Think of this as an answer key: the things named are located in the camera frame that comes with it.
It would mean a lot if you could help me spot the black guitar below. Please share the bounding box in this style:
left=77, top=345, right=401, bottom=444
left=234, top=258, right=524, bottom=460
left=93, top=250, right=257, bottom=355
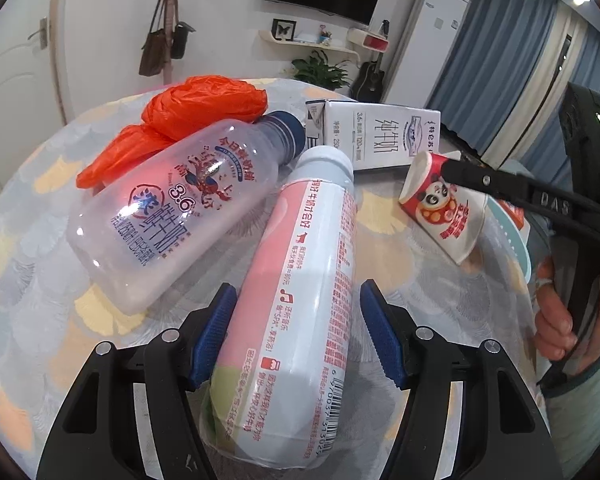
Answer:
left=351, top=54, right=386, bottom=104

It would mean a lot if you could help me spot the blue grey curtain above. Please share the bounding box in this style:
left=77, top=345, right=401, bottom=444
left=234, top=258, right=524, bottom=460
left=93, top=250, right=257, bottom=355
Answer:
left=430, top=0, right=600, bottom=163

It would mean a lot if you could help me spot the pink and white plastic bottle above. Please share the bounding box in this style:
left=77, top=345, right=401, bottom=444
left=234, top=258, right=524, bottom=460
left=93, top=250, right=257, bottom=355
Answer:
left=200, top=145, right=359, bottom=472

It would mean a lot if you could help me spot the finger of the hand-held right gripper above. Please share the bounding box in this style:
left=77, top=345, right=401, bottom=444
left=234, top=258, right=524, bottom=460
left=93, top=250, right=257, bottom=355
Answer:
left=442, top=157, right=535, bottom=206

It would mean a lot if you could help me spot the person's right hand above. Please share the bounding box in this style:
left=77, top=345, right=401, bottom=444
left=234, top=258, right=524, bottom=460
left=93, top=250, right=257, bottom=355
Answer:
left=533, top=256, right=600, bottom=378

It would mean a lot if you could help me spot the panda print paper cup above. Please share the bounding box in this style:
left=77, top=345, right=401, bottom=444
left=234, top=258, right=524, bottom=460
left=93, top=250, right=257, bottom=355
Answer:
left=399, top=151, right=489, bottom=266

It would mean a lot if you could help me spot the teal plate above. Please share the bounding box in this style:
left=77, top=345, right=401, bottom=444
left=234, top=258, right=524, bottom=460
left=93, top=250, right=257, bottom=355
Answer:
left=484, top=194, right=534, bottom=287

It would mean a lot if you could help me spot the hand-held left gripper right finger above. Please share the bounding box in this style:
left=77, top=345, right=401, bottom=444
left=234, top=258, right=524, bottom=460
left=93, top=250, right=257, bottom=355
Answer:
left=359, top=279, right=565, bottom=480

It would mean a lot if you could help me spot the brown handbag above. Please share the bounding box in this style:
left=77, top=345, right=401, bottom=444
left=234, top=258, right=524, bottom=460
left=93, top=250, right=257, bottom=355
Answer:
left=138, top=0, right=174, bottom=77

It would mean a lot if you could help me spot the red and white box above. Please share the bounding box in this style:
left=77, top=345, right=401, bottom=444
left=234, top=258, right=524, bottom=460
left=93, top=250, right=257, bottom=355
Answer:
left=347, top=27, right=387, bottom=54

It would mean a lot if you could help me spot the white wavy wall shelf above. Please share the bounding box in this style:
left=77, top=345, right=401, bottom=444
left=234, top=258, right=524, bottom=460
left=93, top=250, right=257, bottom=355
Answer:
left=258, top=29, right=362, bottom=59

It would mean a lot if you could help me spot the clear milk bottle blue cap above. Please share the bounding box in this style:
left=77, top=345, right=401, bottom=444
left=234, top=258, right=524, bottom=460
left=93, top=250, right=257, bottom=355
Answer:
left=66, top=110, right=307, bottom=314

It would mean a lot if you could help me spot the metal door handle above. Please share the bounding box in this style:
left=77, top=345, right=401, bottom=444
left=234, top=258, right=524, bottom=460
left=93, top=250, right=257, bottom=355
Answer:
left=32, top=16, right=49, bottom=51

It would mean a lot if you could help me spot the white refrigerator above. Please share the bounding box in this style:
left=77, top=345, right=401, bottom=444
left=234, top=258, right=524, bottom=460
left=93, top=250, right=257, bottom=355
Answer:
left=404, top=0, right=472, bottom=117

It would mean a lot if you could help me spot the black handbag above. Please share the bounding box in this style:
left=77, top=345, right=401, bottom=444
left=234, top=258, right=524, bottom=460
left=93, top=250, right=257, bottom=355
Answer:
left=170, top=0, right=190, bottom=60

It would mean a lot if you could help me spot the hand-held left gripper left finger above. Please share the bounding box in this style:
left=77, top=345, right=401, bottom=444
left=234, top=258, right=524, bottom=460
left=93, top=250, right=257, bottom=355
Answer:
left=35, top=282, right=239, bottom=480

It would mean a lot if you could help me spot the white door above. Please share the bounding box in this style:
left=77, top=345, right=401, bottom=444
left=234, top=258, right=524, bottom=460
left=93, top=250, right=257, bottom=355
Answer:
left=0, top=0, right=77, bottom=173

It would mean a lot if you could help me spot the white milk carton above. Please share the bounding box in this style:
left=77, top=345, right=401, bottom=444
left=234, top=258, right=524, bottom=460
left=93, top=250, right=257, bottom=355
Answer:
left=305, top=99, right=443, bottom=172

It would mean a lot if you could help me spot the green potted plant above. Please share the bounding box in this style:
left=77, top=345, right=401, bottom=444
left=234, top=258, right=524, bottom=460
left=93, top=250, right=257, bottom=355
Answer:
left=291, top=52, right=351, bottom=92

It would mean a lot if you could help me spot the orange plastic bag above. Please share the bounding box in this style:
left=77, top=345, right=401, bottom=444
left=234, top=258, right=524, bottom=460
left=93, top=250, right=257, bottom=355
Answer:
left=76, top=75, right=269, bottom=189

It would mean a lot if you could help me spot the butterfly picture frame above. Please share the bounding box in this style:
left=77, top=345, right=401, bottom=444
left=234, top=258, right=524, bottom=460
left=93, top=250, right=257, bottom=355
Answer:
left=271, top=17, right=297, bottom=42

